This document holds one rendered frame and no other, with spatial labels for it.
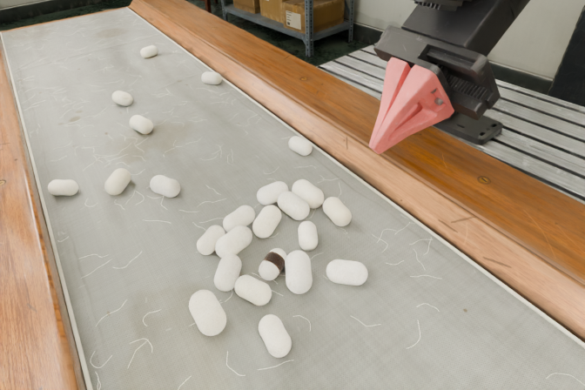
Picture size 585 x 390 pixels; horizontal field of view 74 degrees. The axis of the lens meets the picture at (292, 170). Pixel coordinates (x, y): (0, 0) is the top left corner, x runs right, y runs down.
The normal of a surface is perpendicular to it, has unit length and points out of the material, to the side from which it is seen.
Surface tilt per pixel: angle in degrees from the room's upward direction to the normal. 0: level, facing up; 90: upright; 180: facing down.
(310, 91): 0
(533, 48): 89
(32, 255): 0
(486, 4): 40
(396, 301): 0
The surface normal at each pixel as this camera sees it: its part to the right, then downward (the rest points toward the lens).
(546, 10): -0.78, 0.41
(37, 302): -0.04, -0.79
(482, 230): -0.62, -0.29
